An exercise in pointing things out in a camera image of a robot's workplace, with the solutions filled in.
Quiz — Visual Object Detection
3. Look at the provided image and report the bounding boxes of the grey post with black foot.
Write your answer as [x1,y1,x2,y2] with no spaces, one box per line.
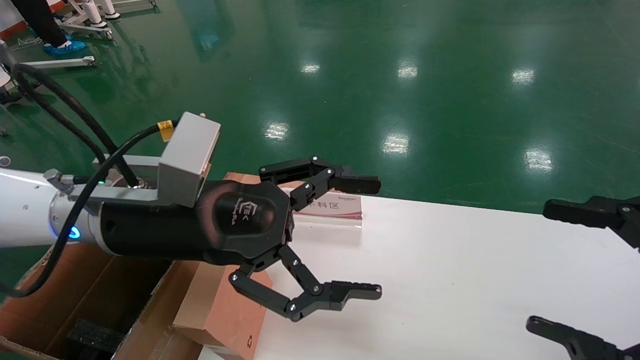
[0,40,28,106]

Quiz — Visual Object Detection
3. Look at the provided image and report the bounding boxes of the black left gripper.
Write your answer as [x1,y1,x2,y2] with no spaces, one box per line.
[97,180,297,267]

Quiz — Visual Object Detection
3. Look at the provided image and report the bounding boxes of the blue shoe cover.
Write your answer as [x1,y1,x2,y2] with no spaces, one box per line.
[42,40,87,56]

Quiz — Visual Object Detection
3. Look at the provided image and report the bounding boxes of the white wheeled stand base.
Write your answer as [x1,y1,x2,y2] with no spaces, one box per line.
[55,0,158,41]

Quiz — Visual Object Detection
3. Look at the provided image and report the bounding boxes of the person black trouser legs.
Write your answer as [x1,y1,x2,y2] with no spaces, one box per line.
[10,0,68,48]

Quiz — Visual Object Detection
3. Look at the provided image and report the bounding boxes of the black foam pad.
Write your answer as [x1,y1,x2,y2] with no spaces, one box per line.
[65,320,126,358]

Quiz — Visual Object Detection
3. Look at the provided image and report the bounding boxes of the large open cardboard box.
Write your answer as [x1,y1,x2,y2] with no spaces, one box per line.
[0,242,201,360]

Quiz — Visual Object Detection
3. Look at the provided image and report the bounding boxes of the thin black cable yellow tag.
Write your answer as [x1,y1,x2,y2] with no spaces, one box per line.
[0,120,176,299]

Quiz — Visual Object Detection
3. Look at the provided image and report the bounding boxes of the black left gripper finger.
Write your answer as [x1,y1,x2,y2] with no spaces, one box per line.
[258,156,382,211]
[229,245,383,322]

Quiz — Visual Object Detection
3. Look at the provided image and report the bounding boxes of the thick black cable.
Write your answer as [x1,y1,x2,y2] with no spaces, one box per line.
[9,62,142,190]

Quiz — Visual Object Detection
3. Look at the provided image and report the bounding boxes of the small cardboard box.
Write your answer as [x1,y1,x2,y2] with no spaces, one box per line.
[172,260,273,360]

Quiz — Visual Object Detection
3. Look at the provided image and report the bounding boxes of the acrylic sign with red print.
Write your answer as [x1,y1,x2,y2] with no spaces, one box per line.
[292,192,363,231]

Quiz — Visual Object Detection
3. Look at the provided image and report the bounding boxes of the white stand foot bar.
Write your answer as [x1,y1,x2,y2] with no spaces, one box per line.
[20,56,96,68]

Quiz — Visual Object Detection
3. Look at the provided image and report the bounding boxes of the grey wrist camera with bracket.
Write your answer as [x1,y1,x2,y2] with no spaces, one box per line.
[92,112,222,208]

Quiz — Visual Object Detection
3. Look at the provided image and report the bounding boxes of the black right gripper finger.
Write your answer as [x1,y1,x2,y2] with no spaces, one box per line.
[542,196,640,248]
[526,315,640,360]

